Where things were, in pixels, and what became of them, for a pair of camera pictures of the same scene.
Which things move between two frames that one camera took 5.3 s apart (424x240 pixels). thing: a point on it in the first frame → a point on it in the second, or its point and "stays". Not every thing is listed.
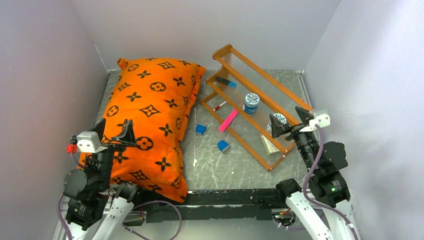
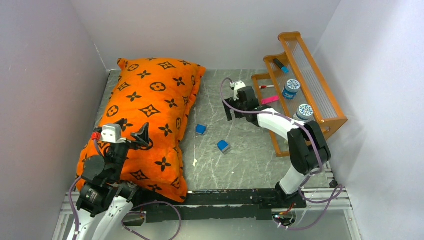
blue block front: [223, 146] stays
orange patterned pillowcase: [157, 96] stays
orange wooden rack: [260, 112] → [287, 93]
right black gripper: [278, 128] → [232, 102]
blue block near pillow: [200, 129] stays
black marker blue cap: [230, 83] → [285, 69]
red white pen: [218, 107] → [266, 86]
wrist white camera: [89, 141] → [112, 133]
